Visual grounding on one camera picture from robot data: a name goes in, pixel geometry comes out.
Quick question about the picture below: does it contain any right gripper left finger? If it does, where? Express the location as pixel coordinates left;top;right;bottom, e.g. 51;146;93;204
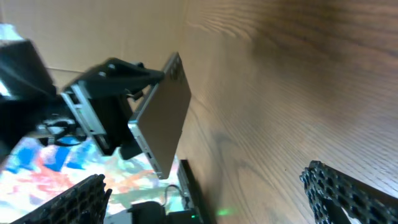
12;174;112;224

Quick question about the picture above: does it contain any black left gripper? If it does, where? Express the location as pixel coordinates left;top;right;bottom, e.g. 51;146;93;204
37;57;166;161

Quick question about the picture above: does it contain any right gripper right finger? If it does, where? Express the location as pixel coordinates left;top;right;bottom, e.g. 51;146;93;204
300;161;397;224

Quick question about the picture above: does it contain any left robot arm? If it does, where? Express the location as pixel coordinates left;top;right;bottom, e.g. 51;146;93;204
1;40;165;162

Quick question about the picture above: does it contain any colourful painted backdrop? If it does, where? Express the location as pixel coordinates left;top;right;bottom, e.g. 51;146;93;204
1;138;183;223

